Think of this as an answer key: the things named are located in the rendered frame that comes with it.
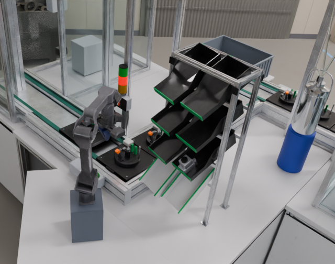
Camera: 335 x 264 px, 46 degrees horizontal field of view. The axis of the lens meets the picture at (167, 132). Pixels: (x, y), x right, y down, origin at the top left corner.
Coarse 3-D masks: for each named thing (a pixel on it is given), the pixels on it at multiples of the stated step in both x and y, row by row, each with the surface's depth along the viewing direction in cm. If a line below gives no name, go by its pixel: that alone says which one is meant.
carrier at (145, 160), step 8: (128, 144) 223; (112, 152) 218; (120, 152) 215; (128, 152) 210; (136, 152) 215; (144, 152) 221; (104, 160) 212; (112, 160) 212; (120, 160) 209; (128, 160) 211; (136, 160) 211; (144, 160) 215; (152, 160) 216; (112, 168) 207; (120, 168) 208; (128, 168) 208; (136, 168) 209; (144, 168) 210; (120, 176) 203; (128, 176) 203
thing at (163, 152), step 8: (168, 136) 190; (152, 144) 187; (160, 144) 188; (168, 144) 187; (176, 144) 186; (184, 144) 181; (152, 152) 186; (160, 152) 185; (168, 152) 184; (176, 152) 181; (168, 160) 180
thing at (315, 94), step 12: (312, 84) 210; (324, 84) 208; (312, 96) 208; (324, 96) 207; (300, 108) 216; (312, 108) 212; (300, 120) 218; (312, 120) 216; (300, 132) 221; (312, 132) 222
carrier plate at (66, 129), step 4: (72, 124) 235; (60, 128) 231; (64, 128) 231; (68, 128) 232; (72, 128) 232; (60, 132) 230; (64, 132) 228; (68, 132) 229; (72, 132) 229; (100, 132) 232; (68, 136) 226; (72, 136) 226; (96, 136) 228; (100, 136) 229; (72, 140) 224; (96, 140) 225; (100, 140) 226; (104, 140) 228; (76, 144) 223; (92, 144) 222; (96, 144) 224
